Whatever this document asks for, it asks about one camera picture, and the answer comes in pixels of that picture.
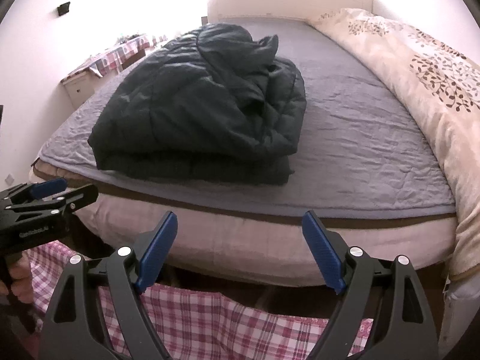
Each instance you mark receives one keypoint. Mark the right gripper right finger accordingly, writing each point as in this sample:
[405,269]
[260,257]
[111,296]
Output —
[382,311]

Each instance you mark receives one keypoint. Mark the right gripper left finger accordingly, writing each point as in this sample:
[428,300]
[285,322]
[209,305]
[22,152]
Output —
[74,326]

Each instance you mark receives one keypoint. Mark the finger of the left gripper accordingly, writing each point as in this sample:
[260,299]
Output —
[34,191]
[68,200]

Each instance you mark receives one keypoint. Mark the dark green puffer jacket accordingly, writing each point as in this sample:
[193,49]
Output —
[213,104]

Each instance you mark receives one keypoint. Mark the pink plaid pajama clothing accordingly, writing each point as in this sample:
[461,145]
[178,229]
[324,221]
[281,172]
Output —
[191,324]

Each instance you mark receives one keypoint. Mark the person's left hand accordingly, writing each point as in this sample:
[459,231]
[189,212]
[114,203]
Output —
[21,286]

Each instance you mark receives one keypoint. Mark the brown blanket layer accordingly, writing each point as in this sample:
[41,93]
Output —
[259,212]

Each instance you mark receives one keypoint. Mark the white bedside drawer cabinet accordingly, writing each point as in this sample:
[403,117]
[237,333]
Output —
[80,86]

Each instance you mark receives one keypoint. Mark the grey quilted bed cover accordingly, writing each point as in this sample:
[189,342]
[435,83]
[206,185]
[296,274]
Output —
[360,151]

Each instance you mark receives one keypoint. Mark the beige leaf-pattern duvet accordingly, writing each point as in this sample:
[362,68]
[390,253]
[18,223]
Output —
[439,86]

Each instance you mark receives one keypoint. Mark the white wall socket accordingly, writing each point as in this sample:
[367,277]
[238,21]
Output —
[9,179]

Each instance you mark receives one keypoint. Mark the black wall-mounted box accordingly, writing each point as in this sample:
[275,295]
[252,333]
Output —
[63,9]

